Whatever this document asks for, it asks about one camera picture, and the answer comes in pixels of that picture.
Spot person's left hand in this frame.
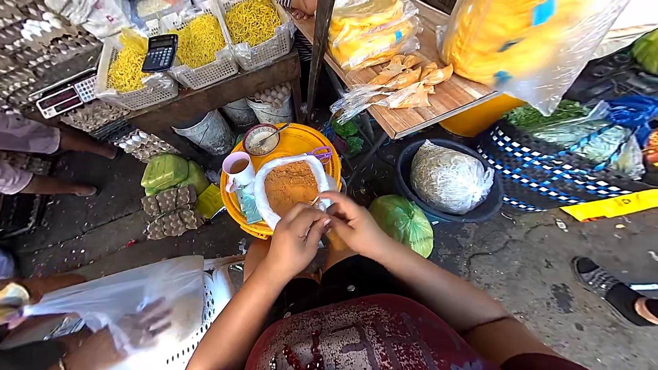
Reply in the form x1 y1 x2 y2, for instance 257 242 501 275
266 201 333 279

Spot person's right hand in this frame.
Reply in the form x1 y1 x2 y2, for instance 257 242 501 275
318 190 392 258

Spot small bag of orange powder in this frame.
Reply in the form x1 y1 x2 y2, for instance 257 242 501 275
327 228 350 252

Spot person's left forearm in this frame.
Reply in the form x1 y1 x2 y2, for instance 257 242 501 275
186 262 294 370

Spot person's right forearm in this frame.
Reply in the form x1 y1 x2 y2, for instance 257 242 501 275
375 239 566 368

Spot heap of orange powder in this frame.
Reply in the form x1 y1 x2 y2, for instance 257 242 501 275
264 161 319 218

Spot container lined with white plastic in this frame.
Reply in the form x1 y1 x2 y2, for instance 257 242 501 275
254 155 331 231

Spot teal plastic packet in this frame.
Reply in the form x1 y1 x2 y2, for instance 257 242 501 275
235 185 263 225

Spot green leaves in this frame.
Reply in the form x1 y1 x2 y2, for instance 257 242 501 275
330 117 365 157

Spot round green plastic bag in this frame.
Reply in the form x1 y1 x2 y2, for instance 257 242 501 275
368 195 435 259

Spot white and pink mug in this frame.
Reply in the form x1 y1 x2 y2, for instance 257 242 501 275
222 151 256 193

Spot round yellow plastic tub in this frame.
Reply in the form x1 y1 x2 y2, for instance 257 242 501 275
220 123 342 240

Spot patterned bowl with brown rim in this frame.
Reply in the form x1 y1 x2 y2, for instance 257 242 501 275
243 124 281 157

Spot bright yellow packet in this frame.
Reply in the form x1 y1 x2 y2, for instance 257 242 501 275
195 183 226 220

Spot white bucket holding eggs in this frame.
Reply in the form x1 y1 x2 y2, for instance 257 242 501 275
245 85 294 126

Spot wooden-topped table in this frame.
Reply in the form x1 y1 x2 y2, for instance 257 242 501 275
290 0 502 140

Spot dark blue basin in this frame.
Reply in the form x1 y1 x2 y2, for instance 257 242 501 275
395 139 504 225

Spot clear bag of bean sprouts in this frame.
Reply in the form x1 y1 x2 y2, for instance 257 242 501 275
410 140 495 215

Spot person's body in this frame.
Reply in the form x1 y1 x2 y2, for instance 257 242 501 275
246 293 589 370

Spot dirty white bucket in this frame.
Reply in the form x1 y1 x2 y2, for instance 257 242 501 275
221 98 258 127
172 109 235 156

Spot pile of brown eggs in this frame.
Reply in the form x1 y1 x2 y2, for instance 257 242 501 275
251 83 292 107

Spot pile of orange powder bags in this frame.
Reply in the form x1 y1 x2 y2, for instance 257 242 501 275
330 54 454 124

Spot stack of grey egg cartons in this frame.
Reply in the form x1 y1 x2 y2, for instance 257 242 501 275
141 184 205 241

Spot white perforated plastic crate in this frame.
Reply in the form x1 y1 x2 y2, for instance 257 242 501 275
110 255 247 370

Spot green plastic-wrapped bundle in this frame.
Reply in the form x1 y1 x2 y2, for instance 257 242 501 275
140 153 211 197

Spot dark wooden stall table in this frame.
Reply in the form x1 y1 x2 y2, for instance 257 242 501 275
125 49 303 160

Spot large orange-yellow basin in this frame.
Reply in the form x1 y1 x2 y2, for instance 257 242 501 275
438 94 526 138

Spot white plastic basket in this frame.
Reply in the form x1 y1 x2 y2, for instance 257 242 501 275
218 0 297 72
159 8 239 90
95 35 180 112

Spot stack of yellow packed bags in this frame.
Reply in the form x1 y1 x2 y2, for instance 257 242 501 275
328 0 422 72

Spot translucent white plastic bag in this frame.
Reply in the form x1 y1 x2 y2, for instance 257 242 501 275
23 255 206 355

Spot tray of white eggs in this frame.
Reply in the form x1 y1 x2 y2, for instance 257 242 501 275
114 128 181 162

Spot heap of yellow noodles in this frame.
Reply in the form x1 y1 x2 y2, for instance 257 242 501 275
107 31 150 93
224 0 283 47
172 13 228 69

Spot black blue white woven bag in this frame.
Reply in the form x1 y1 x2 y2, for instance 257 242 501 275
476 117 656 212

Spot black calculator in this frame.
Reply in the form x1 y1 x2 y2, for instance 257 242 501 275
141 34 179 74

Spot large bag of yellow packs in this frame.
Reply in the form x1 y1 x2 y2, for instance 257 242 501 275
437 0 630 117

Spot leafy greens in clear bag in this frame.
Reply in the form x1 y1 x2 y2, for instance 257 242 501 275
506 100 646 181

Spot white digital scale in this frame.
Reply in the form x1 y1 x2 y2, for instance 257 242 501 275
29 67 98 120

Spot flat yellow strip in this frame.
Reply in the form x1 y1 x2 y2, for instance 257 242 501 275
560 188 658 223

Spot blue plastic bag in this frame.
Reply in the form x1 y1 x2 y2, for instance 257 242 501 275
599 95 658 150

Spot stacks of egg trays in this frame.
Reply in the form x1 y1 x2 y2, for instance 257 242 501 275
0 0 129 135

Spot green cabbage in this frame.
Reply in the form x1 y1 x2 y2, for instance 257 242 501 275
631 28 658 77

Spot purple-handled scissors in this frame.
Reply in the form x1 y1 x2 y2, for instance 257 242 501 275
307 146 333 165

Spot dark wooden post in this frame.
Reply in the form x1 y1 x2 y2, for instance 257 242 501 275
305 0 336 122

